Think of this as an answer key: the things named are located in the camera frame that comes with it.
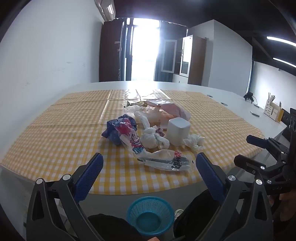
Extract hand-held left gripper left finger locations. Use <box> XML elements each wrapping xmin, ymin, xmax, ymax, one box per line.
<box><xmin>26</xmin><ymin>152</ymin><xmax>104</xmax><ymax>241</ymax></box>

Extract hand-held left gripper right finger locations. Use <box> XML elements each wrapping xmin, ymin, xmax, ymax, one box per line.
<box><xmin>195</xmin><ymin>152</ymin><xmax>274</xmax><ymax>241</ymax></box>

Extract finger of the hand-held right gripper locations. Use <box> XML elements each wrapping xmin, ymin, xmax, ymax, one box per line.
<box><xmin>246</xmin><ymin>135</ymin><xmax>290</xmax><ymax>155</ymax></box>
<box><xmin>233</xmin><ymin>155</ymin><xmax>287</xmax><ymax>186</ymax></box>

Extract knotted white plastic bag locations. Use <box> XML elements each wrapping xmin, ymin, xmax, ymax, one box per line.
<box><xmin>134</xmin><ymin>111</ymin><xmax>150</xmax><ymax>129</ymax></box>
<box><xmin>183</xmin><ymin>134</ymin><xmax>206</xmax><ymax>151</ymax></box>

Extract clear wrapper black red print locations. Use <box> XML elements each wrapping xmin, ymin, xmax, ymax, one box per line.
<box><xmin>137</xmin><ymin>149</ymin><xmax>194</xmax><ymax>173</ymax></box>

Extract blue snack bag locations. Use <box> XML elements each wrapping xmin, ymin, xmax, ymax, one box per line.
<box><xmin>101</xmin><ymin>114</ymin><xmax>137</xmax><ymax>146</ymax></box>

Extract white square plastic cup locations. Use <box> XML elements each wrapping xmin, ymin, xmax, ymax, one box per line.
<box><xmin>167</xmin><ymin>118</ymin><xmax>191</xmax><ymax>147</ymax></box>

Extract clear cartoon printed plastic bag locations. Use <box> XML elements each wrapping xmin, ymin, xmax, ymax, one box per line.
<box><xmin>119</xmin><ymin>123</ymin><xmax>148</xmax><ymax>156</ymax></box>

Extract blue plastic basket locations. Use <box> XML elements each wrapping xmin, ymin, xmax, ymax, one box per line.
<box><xmin>127</xmin><ymin>197</ymin><xmax>175</xmax><ymax>237</ymax></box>

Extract knotted white bag red print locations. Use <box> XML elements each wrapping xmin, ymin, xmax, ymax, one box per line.
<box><xmin>141</xmin><ymin>126</ymin><xmax>170</xmax><ymax>149</ymax></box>

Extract pink white plastic bag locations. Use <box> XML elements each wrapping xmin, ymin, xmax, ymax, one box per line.
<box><xmin>146</xmin><ymin>99</ymin><xmax>192</xmax><ymax>123</ymax></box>

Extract clear gold wrapper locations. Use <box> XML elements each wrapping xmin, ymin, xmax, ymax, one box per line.
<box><xmin>124</xmin><ymin>99</ymin><xmax>151</xmax><ymax>109</ymax></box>

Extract white desk organiser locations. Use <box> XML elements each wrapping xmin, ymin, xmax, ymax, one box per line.
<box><xmin>264</xmin><ymin>92</ymin><xmax>284</xmax><ymax>122</ymax></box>

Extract yellow checked tablecloth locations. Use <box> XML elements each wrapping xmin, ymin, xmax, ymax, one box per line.
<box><xmin>0</xmin><ymin>89</ymin><xmax>265</xmax><ymax>195</ymax></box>

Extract ceiling light strip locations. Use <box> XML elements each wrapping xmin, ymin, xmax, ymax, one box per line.
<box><xmin>266</xmin><ymin>36</ymin><xmax>296</xmax><ymax>45</ymax></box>
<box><xmin>273</xmin><ymin>57</ymin><xmax>296</xmax><ymax>66</ymax></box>

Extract brown cabinet white glass doors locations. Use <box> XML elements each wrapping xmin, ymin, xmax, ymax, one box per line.
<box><xmin>179</xmin><ymin>35</ymin><xmax>207</xmax><ymax>86</ymax></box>

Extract dark glass-door cabinet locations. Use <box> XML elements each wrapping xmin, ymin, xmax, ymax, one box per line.
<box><xmin>161</xmin><ymin>38</ymin><xmax>183</xmax><ymax>82</ymax></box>

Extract tall brown cabinet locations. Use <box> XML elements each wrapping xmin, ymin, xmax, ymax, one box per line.
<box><xmin>99</xmin><ymin>20</ymin><xmax>126</xmax><ymax>82</ymax></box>

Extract bright window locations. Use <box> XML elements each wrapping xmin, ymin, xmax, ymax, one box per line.
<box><xmin>131</xmin><ymin>18</ymin><xmax>162</xmax><ymax>81</ymax></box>

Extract white air conditioner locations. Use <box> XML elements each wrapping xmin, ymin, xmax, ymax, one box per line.
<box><xmin>94</xmin><ymin>0</ymin><xmax>116</xmax><ymax>21</ymax></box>

